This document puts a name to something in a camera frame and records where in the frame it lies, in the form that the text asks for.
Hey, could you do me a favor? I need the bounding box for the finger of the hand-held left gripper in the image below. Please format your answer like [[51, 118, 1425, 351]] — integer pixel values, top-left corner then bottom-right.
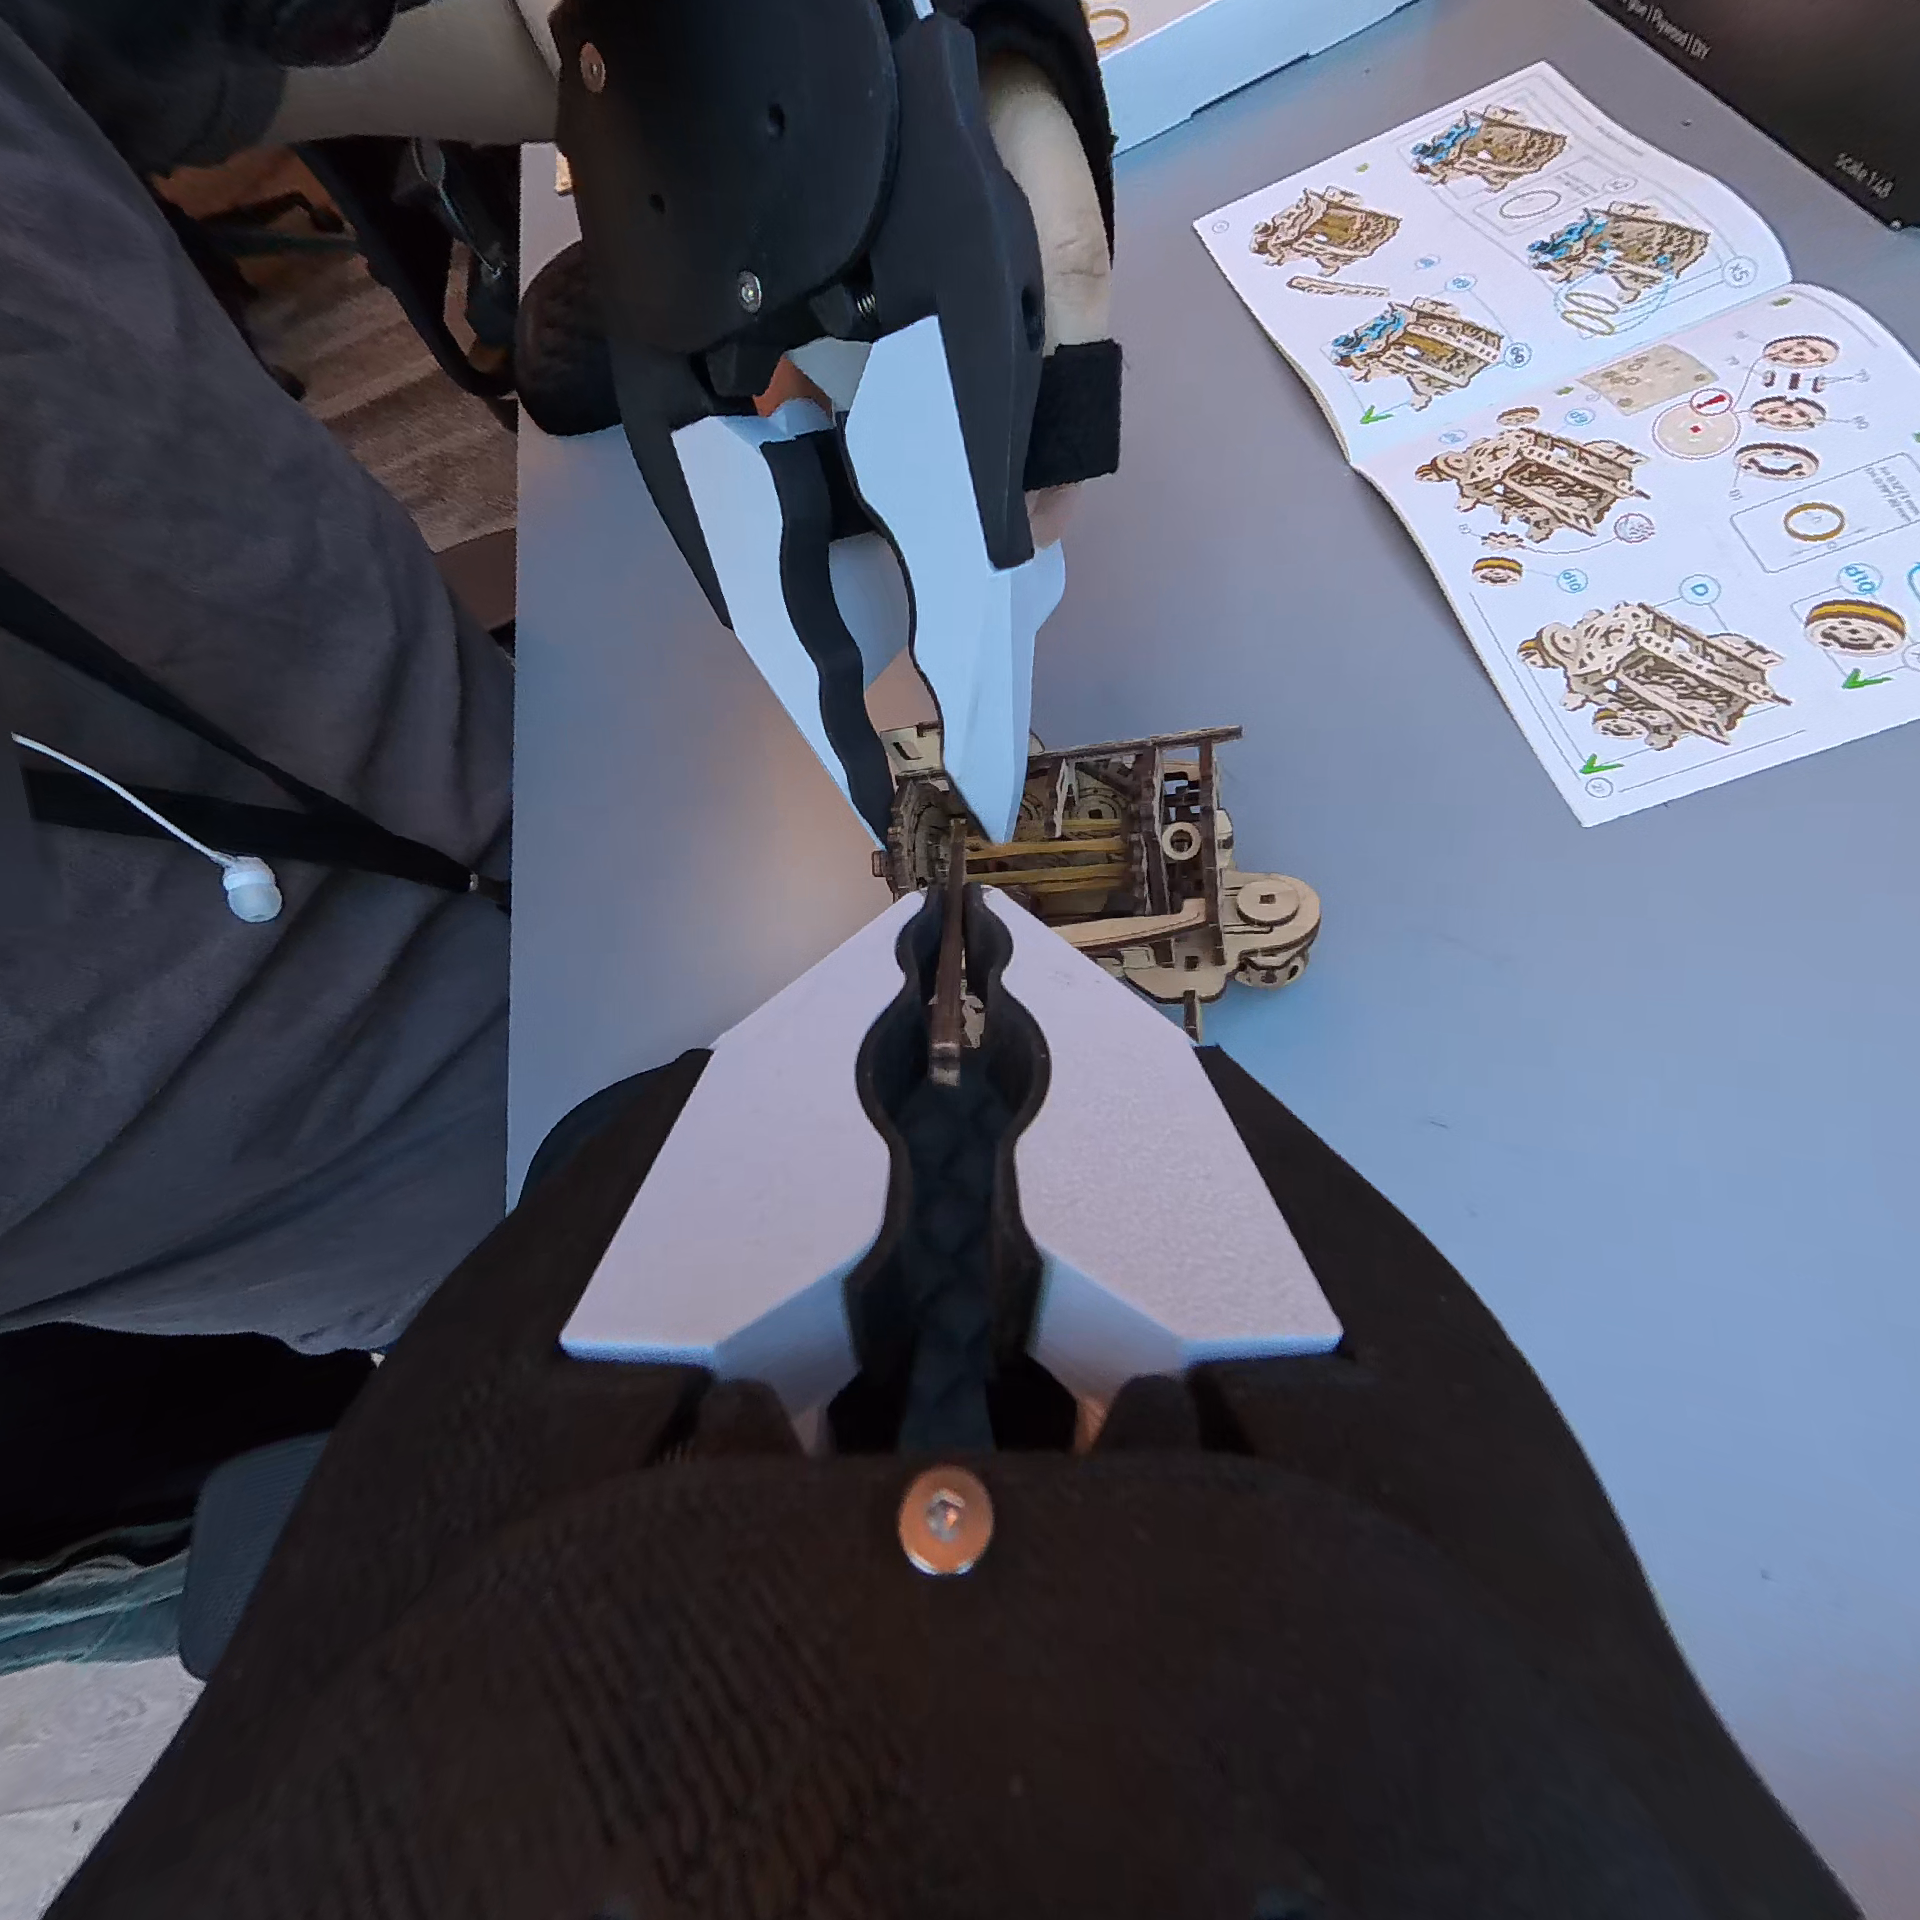
[[673, 393, 902, 847], [833, 315, 1070, 847]]

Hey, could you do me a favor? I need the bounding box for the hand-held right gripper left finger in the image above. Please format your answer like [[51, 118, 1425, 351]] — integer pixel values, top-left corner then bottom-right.
[[561, 884, 924, 1455]]

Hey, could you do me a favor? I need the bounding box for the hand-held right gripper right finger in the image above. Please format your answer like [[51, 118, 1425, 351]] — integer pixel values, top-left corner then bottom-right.
[[977, 883, 1344, 1455]]

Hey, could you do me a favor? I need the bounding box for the thin wooden stick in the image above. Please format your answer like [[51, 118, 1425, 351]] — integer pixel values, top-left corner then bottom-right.
[[921, 825, 977, 1086]]

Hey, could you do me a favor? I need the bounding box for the wooden gear model vehicle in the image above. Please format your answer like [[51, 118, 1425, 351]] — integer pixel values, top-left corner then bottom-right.
[[872, 721, 1326, 1039]]

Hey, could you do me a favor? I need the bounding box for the model assembly instruction booklet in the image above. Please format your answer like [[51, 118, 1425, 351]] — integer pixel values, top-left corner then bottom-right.
[[1192, 60, 1920, 831]]

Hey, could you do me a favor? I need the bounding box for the black model kit box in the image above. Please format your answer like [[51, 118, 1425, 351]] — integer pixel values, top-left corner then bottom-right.
[[1592, 0, 1920, 231]]

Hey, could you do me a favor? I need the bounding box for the person's left hand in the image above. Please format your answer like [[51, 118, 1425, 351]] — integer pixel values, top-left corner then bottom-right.
[[990, 60, 1120, 361]]

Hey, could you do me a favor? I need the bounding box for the white cardboard box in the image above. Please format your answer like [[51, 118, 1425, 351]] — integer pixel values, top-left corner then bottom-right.
[[1094, 0, 1419, 154]]

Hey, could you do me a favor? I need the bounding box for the black mesh chair seat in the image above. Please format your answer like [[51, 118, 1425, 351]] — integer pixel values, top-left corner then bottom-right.
[[176, 1431, 385, 1682]]

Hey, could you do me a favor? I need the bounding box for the white earphone with cable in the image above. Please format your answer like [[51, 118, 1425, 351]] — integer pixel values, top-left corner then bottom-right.
[[12, 732, 288, 923]]

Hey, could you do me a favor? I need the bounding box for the black shoulder strap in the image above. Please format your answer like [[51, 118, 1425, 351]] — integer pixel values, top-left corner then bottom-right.
[[0, 570, 512, 910]]

